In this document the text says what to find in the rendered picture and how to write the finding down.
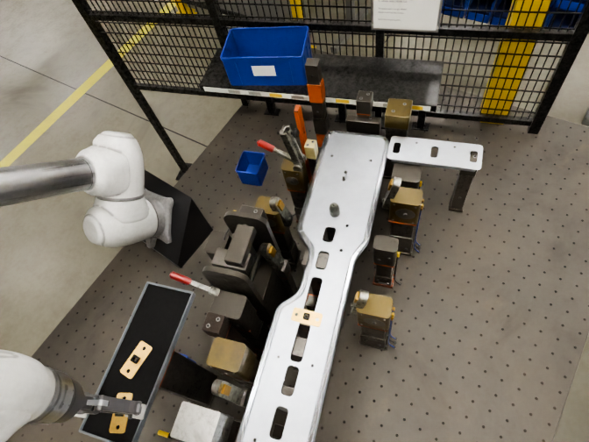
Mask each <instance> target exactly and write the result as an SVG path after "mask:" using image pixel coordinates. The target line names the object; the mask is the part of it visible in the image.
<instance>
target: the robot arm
mask: <svg viewBox="0 0 589 442"><path fill-rule="evenodd" d="M79 191H85V192H86V193H88V194H90V195H92V196H96V200H95V202H94V204H93V207H91V208H89V210H88V211H87V213H86V215H85V217H84V220H83V230H84V233H85V235H86V237H87V238H88V239H89V241H91V242H92V243H94V244H97V245H99V246H106V247H120V246H128V245H131V244H135V243H138V242H140V241H142V240H145V241H146V245H147V247H148V248H154V247H155V244H156V240H157V239H161V240H162V241H163V242H165V243H166V244H169V243H171V242H172V237H171V224H172V208H173V205H174V200H173V198H171V197H164V196H161V195H158V194H155V193H153V192H151V191H149V190H147V189H146V188H145V168H144V159H143V154H142V152H141V148H140V146H139V144H138V142H137V140H136V139H135V138H134V137H133V136H132V135H131V134H130V133H126V132H111V131H105V132H102V133H100V134H98V135H97V136H96V137H95V138H94V140H93V146H90V147H88V148H86V149H83V150H81V151H80V152H79V153H78V154H77V156H76V157H75V159H72V160H57V161H50V162H42V163H35V164H28V165H20V166H13V167H1V168H0V207H3V206H7V205H12V204H16V203H24V202H30V201H34V200H39V199H43V198H48V197H52V196H60V195H66V194H70V193H74V192H79ZM94 398H96V400H95V399H94ZM92 405H94V406H95V408H94V410H93V411H92V410H90V409H91V408H92V407H93V406H92ZM145 407H146V405H145V404H142V402H140V401H132V400H127V399H121V398H115V397H109V396H105V395H101V396H100V395H93V394H90V393H89V392H84V391H83V388H82V385H81V384H80V383H79V382H78V381H75V380H72V379H71V378H70V377H69V376H68V375H67V374H65V373H63V372H61V371H57V370H54V369H51V368H50V367H45V366H43V364H42V363H40V362H39V361H38V360H35V359H34V358H32V357H29V356H26V355H23V354H22V353H15V352H11V351H6V350H0V442H6V441H7V440H8V439H9V438H10V437H11V436H12V435H13V434H14V433H15V432H16V431H18V430H19V429H20V428H21V427H22V426H24V425H25V424H51V423H63V422H66V421H68V420H69V419H71V418H72V417H85V418H86V416H87V414H94V415H95V414H98V413H99V412H105V413H114V414H123V415H125V416H126V417H128V419H133V418H136V419H141V420H143V419H144V415H145Z"/></svg>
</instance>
